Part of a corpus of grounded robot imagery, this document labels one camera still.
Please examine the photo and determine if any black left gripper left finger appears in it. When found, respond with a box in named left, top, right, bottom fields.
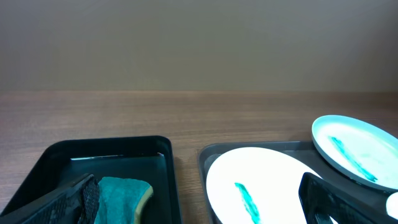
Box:
left=1, top=174, right=100, bottom=224

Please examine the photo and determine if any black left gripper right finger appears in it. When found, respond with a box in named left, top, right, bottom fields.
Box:
left=298, top=172, right=397, bottom=224

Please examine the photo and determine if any green and yellow sponge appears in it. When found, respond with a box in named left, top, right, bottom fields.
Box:
left=94, top=177, right=154, bottom=224

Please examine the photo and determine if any white plate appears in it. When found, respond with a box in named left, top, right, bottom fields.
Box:
left=312, top=115, right=397, bottom=192
left=386, top=192, right=398, bottom=220
left=205, top=147, right=322, bottom=223

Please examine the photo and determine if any small black tray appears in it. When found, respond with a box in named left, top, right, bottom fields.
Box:
left=2, top=136, right=182, bottom=224

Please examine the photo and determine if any large dark grey tray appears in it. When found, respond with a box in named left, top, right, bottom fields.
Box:
left=198, top=141, right=391, bottom=215

